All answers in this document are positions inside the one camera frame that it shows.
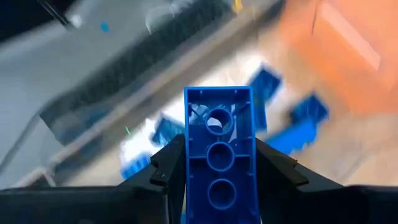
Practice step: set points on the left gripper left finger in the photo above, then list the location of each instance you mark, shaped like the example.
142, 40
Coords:
174, 161

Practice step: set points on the orange plastic tray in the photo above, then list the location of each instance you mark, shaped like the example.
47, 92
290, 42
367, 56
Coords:
342, 62

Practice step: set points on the blue round floor sticker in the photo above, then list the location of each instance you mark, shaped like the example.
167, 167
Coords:
104, 27

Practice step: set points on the blue 2x4 toy brick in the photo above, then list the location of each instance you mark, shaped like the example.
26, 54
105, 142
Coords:
264, 87
292, 137
199, 161
135, 165

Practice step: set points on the clear plastic bin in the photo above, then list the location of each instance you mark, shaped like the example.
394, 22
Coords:
217, 74

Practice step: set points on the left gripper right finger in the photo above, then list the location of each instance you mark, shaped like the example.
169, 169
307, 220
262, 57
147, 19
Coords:
273, 168

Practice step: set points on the blue 2x2 toy brick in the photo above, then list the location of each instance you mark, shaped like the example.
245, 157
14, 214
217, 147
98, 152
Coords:
309, 109
168, 130

